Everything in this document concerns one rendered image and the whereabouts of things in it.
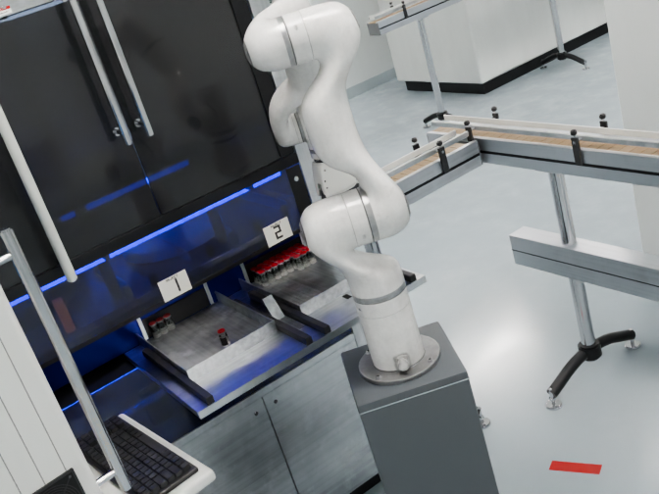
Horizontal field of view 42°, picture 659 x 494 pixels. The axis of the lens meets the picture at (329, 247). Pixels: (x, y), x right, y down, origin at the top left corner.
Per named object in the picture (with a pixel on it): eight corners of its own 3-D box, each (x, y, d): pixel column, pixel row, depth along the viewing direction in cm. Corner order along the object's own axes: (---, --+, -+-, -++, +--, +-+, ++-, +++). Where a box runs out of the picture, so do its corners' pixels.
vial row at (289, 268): (261, 285, 249) (256, 271, 247) (310, 258, 257) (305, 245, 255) (265, 287, 247) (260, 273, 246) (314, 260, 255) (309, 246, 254)
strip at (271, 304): (268, 318, 229) (261, 299, 227) (278, 313, 231) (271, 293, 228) (294, 332, 218) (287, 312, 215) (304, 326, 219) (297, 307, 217)
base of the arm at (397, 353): (450, 368, 187) (430, 294, 179) (367, 395, 186) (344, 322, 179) (429, 328, 204) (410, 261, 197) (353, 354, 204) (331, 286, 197)
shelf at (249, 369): (126, 359, 236) (124, 353, 235) (328, 248, 266) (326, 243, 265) (200, 419, 196) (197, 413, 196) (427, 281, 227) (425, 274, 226)
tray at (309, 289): (241, 289, 251) (237, 278, 250) (312, 250, 263) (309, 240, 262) (303, 317, 224) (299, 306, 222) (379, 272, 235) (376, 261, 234)
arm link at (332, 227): (411, 292, 183) (382, 191, 174) (329, 320, 182) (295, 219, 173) (399, 271, 194) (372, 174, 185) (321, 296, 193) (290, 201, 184)
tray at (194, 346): (139, 344, 237) (135, 333, 236) (219, 301, 248) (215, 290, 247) (191, 382, 209) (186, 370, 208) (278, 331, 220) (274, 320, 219)
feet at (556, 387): (539, 407, 306) (532, 374, 301) (629, 339, 328) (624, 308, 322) (557, 414, 299) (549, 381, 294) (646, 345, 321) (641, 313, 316)
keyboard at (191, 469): (71, 450, 211) (67, 442, 210) (119, 419, 218) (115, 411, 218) (146, 510, 181) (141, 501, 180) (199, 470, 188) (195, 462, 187)
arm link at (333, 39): (339, 242, 189) (409, 220, 189) (346, 259, 177) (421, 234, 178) (270, 18, 173) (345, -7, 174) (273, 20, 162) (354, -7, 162)
